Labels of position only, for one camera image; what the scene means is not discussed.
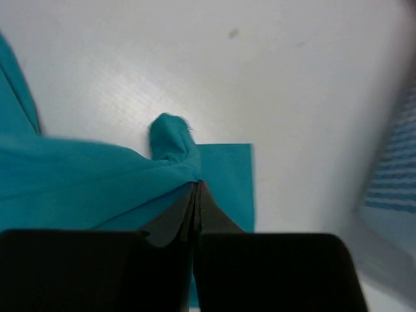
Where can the teal t-shirt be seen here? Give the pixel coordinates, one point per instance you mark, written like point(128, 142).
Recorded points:
point(60, 183)

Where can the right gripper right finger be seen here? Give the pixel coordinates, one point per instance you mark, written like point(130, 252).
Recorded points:
point(239, 271)

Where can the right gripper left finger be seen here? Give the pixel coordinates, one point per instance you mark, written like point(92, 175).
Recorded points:
point(147, 269)

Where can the white plastic basket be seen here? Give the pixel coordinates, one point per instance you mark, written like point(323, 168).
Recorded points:
point(382, 232)

